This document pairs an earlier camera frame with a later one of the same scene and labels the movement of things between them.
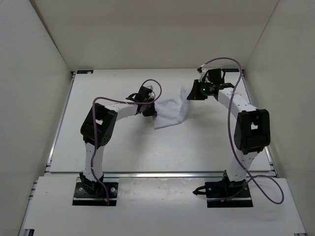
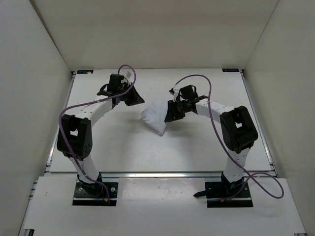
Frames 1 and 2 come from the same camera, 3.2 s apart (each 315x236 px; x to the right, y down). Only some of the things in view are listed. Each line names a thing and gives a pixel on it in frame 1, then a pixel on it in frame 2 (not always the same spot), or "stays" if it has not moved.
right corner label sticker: x=231 y=70 stays
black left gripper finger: x=149 y=110 -> x=132 y=99
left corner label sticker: x=88 y=72 stays
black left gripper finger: x=154 y=111 -> x=139 y=99
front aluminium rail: x=160 y=175 stays
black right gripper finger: x=195 y=93 -> x=170 y=113
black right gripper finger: x=203 y=94 -> x=178 y=114
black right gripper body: x=204 y=85 -> x=180 y=105
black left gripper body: x=151 y=100 -> x=127 y=87
